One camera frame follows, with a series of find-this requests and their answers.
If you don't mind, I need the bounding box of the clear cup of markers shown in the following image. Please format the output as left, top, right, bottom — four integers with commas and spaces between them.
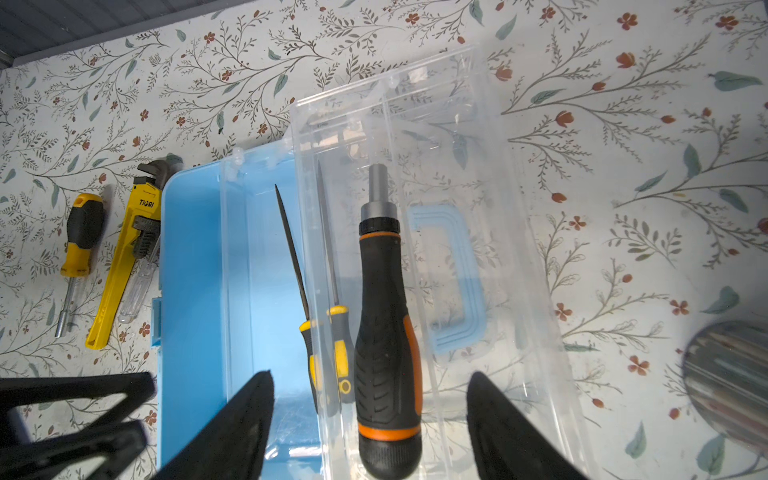
682, 320, 767, 458

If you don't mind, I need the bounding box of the thin black screwdriver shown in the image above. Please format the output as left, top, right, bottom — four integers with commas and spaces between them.
274, 185, 318, 410

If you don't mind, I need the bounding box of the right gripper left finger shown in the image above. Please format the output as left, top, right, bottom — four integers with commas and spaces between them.
155, 371, 275, 480

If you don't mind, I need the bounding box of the clear handle screwdriver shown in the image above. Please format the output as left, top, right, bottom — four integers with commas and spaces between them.
117, 239, 161, 324

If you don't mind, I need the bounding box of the black orange screwdriver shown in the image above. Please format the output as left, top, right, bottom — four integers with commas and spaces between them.
355, 163, 423, 479

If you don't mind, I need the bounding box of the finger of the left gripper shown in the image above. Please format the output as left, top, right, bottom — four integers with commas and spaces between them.
1, 420, 147, 479
1, 372, 155, 444

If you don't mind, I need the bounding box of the floral table mat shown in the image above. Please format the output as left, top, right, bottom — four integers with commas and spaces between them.
1, 1, 767, 479

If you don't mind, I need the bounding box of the yellow pipe wrench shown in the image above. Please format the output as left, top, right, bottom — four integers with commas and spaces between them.
85, 159, 175, 350

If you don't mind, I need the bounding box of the light blue plastic tool box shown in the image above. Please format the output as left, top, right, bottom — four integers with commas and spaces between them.
152, 47, 596, 479

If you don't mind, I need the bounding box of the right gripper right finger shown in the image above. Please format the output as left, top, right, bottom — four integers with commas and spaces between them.
466, 371, 586, 480

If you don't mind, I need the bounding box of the yellow black stubby screwdriver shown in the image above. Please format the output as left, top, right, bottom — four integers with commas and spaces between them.
55, 193, 105, 338

